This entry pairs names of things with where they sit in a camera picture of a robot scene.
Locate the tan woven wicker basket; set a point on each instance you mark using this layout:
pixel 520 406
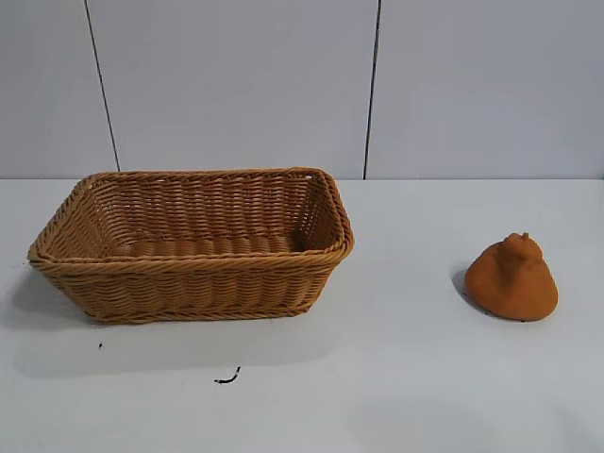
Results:
pixel 189 283

